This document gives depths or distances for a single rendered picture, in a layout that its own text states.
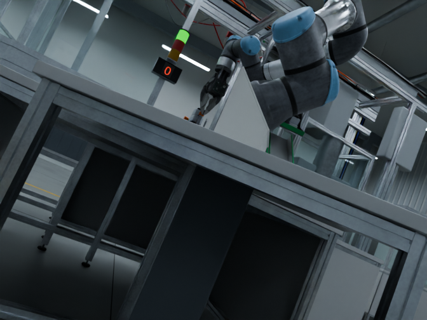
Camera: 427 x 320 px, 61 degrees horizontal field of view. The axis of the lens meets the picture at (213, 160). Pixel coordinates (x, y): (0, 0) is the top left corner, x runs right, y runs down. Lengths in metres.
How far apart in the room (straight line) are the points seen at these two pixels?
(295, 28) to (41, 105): 0.63
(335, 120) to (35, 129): 2.29
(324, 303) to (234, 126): 1.99
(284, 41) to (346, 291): 2.15
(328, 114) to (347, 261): 1.05
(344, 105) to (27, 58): 2.17
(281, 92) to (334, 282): 1.95
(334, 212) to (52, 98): 0.63
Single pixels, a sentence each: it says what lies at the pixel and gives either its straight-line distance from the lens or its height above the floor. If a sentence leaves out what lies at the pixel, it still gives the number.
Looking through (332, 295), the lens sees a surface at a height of 0.49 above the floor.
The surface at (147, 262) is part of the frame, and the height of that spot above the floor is 0.45.
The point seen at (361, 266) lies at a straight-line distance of 2.88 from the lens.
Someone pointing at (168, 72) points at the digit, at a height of 1.20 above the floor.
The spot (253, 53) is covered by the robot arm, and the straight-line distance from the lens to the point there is 1.50.
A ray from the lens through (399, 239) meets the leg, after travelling 0.79.
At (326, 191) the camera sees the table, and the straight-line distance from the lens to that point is 0.72.
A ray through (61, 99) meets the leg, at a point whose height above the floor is 0.80.
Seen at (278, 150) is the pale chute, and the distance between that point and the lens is 1.79.
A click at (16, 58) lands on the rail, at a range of 1.39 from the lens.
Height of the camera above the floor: 0.72
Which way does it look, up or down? 7 degrees up
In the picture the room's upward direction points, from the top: 24 degrees clockwise
